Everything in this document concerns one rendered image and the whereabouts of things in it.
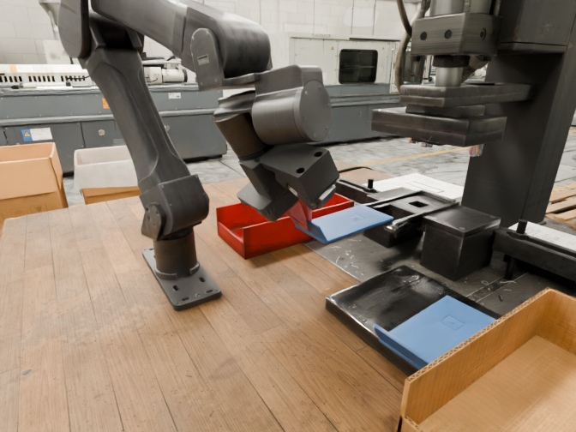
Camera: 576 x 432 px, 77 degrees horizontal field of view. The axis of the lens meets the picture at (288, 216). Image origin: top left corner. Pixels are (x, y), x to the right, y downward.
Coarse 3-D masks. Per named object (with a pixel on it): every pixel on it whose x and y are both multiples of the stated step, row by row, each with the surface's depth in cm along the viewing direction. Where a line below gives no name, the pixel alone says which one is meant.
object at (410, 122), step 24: (456, 72) 53; (408, 96) 55; (432, 96) 52; (456, 96) 51; (480, 96) 55; (504, 96) 58; (528, 96) 62; (384, 120) 61; (408, 120) 57; (432, 120) 53; (456, 120) 50; (480, 120) 50; (504, 120) 54; (432, 144) 58; (456, 144) 51; (480, 144) 56
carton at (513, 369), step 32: (512, 320) 38; (544, 320) 43; (448, 352) 33; (480, 352) 36; (512, 352) 41; (544, 352) 41; (416, 384) 30; (448, 384) 34; (480, 384) 37; (512, 384) 37; (544, 384) 37; (416, 416) 32; (448, 416) 34; (480, 416) 34; (512, 416) 34; (544, 416) 34
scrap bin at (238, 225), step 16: (224, 208) 70; (240, 208) 72; (336, 208) 71; (224, 224) 71; (240, 224) 73; (256, 224) 76; (272, 224) 63; (288, 224) 65; (224, 240) 69; (240, 240) 63; (256, 240) 62; (272, 240) 64; (288, 240) 66; (304, 240) 69
